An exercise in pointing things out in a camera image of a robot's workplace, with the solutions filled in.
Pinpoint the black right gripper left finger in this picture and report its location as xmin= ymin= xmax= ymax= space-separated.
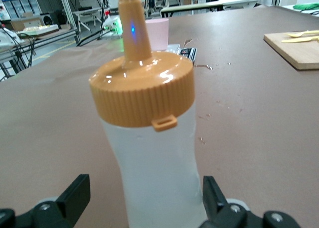
xmin=56 ymin=174 xmax=91 ymax=227

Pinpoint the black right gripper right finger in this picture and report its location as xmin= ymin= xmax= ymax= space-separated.
xmin=202 ymin=175 xmax=229 ymax=223

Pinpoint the squeeze bottle with orange cap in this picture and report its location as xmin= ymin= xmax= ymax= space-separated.
xmin=88 ymin=0 xmax=203 ymax=228

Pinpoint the pink plastic cup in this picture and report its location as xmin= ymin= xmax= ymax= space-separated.
xmin=145 ymin=17 xmax=170 ymax=52

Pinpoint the silver digital kitchen scale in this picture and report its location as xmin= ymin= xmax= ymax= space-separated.
xmin=166 ymin=43 xmax=198 ymax=64

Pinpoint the wooden cutting board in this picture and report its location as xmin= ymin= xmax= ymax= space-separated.
xmin=263 ymin=30 xmax=319 ymax=71

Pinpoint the yellow plastic knife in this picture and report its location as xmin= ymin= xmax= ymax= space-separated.
xmin=281 ymin=36 xmax=319 ymax=44

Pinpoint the yellow plastic fork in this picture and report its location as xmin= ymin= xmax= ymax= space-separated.
xmin=285 ymin=30 xmax=319 ymax=38

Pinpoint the long white table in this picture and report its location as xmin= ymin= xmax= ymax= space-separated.
xmin=159 ymin=0 xmax=265 ymax=17

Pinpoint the green cloth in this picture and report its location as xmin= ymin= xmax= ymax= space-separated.
xmin=292 ymin=3 xmax=319 ymax=15

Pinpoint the black cable to arm base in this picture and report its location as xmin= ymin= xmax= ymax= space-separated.
xmin=75 ymin=28 xmax=106 ymax=47

